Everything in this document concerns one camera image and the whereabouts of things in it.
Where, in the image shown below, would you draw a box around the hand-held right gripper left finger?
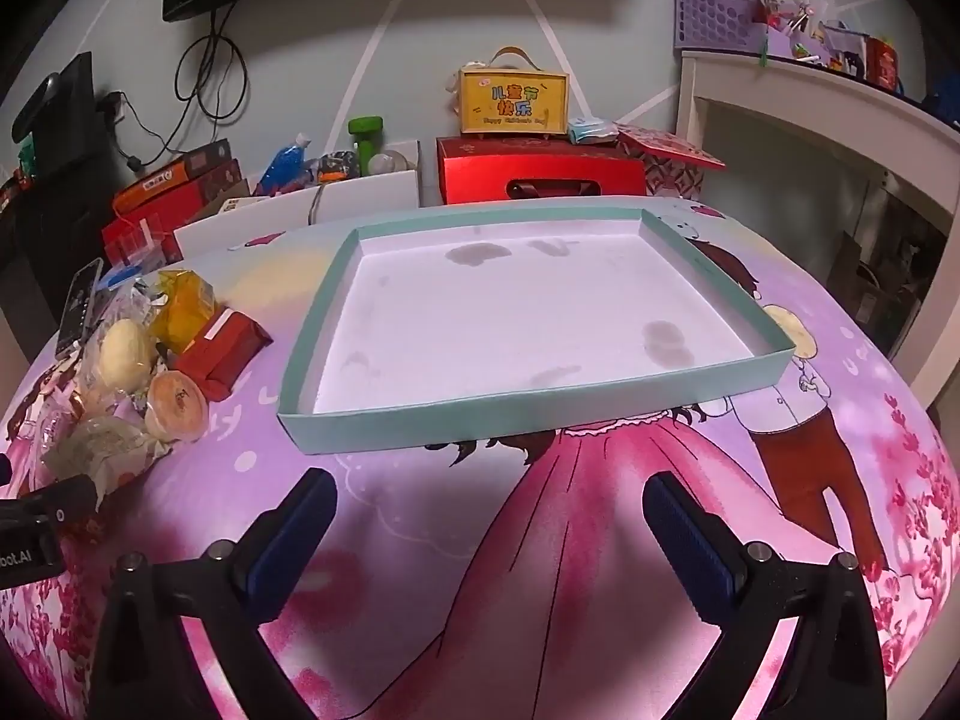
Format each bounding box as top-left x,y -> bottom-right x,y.
88,467 -> 340,720

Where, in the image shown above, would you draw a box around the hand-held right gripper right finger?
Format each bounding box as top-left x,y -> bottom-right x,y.
641,471 -> 890,720

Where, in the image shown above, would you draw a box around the green silver snack packet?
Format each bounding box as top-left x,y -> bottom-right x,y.
41,414 -> 172,500

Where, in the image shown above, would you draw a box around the clear packet with round pastry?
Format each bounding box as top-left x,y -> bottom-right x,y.
145,370 -> 209,445

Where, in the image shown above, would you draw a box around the red-brown packet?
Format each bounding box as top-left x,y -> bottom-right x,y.
174,307 -> 275,402

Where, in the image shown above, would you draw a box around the clear packet with cream bun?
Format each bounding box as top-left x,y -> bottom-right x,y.
90,292 -> 162,398

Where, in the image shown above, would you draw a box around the yellow clear snack packet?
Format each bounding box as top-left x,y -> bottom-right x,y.
146,268 -> 218,355

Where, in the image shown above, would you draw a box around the teal shallow cardboard tray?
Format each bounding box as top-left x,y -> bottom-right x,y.
277,197 -> 797,455

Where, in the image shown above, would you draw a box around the smartphone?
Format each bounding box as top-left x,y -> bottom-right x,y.
56,256 -> 106,356

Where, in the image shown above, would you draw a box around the blue white pack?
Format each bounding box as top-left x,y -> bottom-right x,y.
94,264 -> 143,293

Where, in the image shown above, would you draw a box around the brown cardboard boxes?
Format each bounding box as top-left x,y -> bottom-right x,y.
829,229 -> 923,346

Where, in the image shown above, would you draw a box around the red cardboard box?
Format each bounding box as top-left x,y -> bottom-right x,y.
101,199 -> 185,267

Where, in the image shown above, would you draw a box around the clear plastic container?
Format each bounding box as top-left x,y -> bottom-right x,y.
120,219 -> 177,263

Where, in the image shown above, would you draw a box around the white cardboard box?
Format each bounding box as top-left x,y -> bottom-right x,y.
174,169 -> 421,260

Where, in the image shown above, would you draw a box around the black cabinet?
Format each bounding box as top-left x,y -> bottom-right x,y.
0,52 -> 102,316

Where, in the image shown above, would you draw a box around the orange box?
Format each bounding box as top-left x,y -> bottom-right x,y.
112,157 -> 188,215

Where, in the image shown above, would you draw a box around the blue plastic bottle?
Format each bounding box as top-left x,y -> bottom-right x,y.
259,133 -> 312,196

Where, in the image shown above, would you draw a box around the colourful toy clutter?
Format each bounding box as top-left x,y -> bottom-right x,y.
315,152 -> 361,185

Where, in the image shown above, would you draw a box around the dark brown box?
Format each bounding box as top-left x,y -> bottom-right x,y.
180,139 -> 241,200

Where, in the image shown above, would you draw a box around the pink red patterned box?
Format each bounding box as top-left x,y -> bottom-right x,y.
615,126 -> 727,200

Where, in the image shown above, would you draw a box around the green dumbbell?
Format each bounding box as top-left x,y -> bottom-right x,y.
348,115 -> 397,175

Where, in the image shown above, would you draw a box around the red gift box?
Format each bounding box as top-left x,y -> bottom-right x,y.
436,135 -> 647,206

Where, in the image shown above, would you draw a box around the light blue wipes pack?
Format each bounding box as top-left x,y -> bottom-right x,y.
568,116 -> 620,145

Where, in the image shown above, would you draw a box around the white shelf desk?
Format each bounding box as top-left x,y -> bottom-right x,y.
675,49 -> 960,421

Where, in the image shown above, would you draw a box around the colourful shelf clutter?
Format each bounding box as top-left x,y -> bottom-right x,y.
739,0 -> 960,113

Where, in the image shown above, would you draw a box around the yellow gift box with handle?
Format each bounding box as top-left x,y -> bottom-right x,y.
457,46 -> 569,137

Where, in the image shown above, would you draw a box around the black cables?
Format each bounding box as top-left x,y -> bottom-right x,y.
101,7 -> 248,173

